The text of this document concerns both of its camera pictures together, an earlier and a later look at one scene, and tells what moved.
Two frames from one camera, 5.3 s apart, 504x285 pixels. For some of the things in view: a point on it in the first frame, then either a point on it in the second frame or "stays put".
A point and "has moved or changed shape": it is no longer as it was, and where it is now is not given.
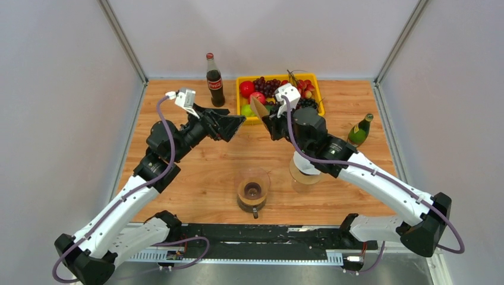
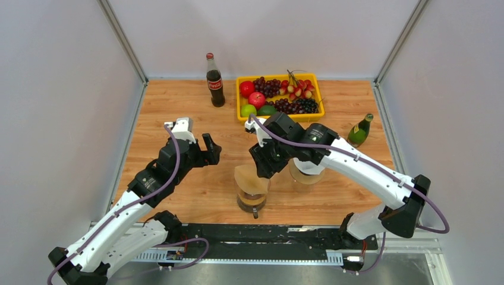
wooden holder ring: x=252 y=201 stays put
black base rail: x=257 y=243 stays put
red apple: x=246 y=88 stays put
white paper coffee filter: x=304 y=165 stays put
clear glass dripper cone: x=253 y=183 has moved or changed shape
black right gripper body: x=280 y=127 → x=273 y=157
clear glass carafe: x=301 y=177 stays put
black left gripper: x=225 y=126 → x=210 y=157
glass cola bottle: x=214 y=82 stays put
